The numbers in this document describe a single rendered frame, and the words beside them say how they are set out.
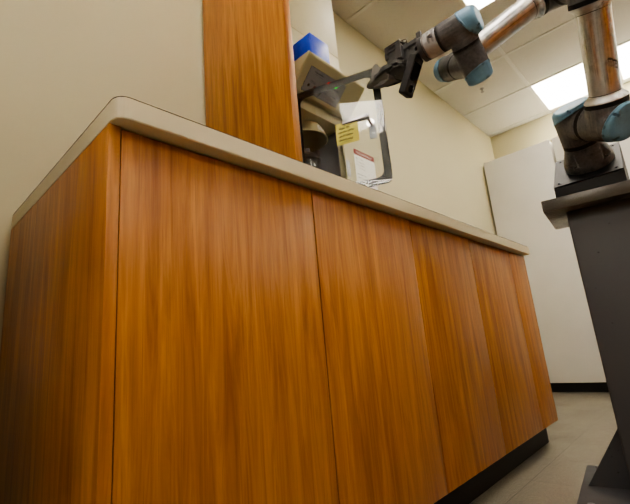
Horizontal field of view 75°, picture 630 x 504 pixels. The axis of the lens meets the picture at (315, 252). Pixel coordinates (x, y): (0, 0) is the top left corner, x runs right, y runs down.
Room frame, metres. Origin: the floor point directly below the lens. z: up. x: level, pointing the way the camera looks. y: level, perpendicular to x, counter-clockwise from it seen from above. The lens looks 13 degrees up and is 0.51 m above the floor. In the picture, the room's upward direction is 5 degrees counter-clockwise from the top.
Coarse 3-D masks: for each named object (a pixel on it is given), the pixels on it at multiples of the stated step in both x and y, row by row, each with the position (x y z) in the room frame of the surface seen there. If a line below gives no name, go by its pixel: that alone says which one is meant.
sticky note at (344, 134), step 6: (336, 126) 1.22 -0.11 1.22; (342, 126) 1.21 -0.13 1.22; (348, 126) 1.21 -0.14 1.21; (354, 126) 1.20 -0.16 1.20; (336, 132) 1.22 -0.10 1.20; (342, 132) 1.22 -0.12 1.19; (348, 132) 1.21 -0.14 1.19; (354, 132) 1.20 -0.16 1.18; (336, 138) 1.22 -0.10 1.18; (342, 138) 1.22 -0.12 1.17; (348, 138) 1.21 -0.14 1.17; (354, 138) 1.20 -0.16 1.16; (342, 144) 1.22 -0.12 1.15
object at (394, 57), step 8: (416, 32) 1.02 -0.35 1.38; (400, 40) 1.05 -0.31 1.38; (416, 40) 1.01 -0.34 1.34; (392, 48) 1.06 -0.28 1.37; (400, 48) 1.04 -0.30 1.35; (408, 48) 1.05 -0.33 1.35; (416, 48) 1.04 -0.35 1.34; (392, 56) 1.06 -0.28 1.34; (400, 56) 1.04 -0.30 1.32; (408, 56) 1.04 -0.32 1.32; (424, 56) 1.02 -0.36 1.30; (400, 64) 1.05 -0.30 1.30; (392, 72) 1.08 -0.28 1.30; (400, 72) 1.08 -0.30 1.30
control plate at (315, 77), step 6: (312, 66) 1.25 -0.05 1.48; (312, 72) 1.27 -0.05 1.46; (318, 72) 1.28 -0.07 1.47; (306, 78) 1.27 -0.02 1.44; (312, 78) 1.28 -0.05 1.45; (318, 78) 1.29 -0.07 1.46; (324, 78) 1.31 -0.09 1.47; (330, 78) 1.32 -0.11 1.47; (306, 84) 1.29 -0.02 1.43; (312, 84) 1.30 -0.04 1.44; (318, 84) 1.31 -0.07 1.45
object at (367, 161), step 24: (360, 72) 1.18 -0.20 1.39; (312, 96) 1.25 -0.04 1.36; (336, 96) 1.22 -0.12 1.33; (360, 96) 1.19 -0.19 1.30; (312, 120) 1.25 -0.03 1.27; (336, 120) 1.22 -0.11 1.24; (384, 120) 1.16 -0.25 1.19; (312, 144) 1.26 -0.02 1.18; (336, 144) 1.23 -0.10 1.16; (360, 144) 1.20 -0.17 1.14; (384, 144) 1.17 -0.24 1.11; (336, 168) 1.23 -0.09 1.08; (360, 168) 1.20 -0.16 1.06; (384, 168) 1.17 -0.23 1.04
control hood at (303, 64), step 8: (304, 56) 1.22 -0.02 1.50; (312, 56) 1.22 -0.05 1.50; (296, 64) 1.25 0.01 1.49; (304, 64) 1.23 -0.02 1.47; (312, 64) 1.25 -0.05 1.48; (320, 64) 1.26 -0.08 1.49; (328, 64) 1.28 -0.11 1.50; (296, 72) 1.25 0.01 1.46; (304, 72) 1.25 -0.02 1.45; (328, 72) 1.30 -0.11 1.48; (336, 72) 1.32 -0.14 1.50; (296, 80) 1.26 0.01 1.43; (304, 80) 1.27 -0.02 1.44; (296, 88) 1.28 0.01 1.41
